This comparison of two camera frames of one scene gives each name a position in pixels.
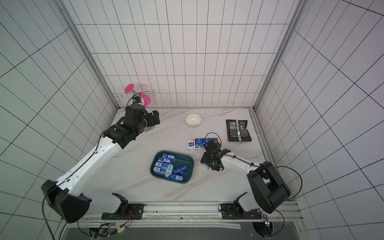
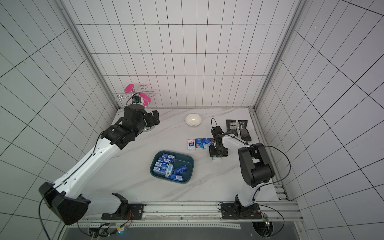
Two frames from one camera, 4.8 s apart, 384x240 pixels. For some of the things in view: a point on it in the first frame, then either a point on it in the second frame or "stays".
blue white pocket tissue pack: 206,140 stays
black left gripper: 150,117 stays
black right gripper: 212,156 -> 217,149
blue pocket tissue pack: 199,143 stays
